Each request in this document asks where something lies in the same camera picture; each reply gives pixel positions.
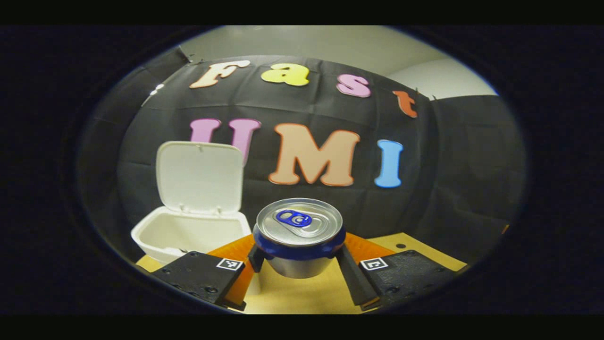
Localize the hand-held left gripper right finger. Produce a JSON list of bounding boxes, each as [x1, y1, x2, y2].
[[334, 232, 457, 312]]

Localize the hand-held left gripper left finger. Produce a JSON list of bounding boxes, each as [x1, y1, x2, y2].
[[151, 235, 268, 312]]

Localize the wooden desktop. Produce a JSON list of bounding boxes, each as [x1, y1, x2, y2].
[[136, 231, 469, 315]]

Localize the blue pop can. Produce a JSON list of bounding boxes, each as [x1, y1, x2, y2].
[[252, 197, 346, 279]]

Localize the black backdrop cloth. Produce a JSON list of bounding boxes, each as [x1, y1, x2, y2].
[[75, 45, 527, 265]]

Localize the white desktop garbage bin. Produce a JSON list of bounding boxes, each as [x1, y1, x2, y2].
[[131, 141, 261, 294]]

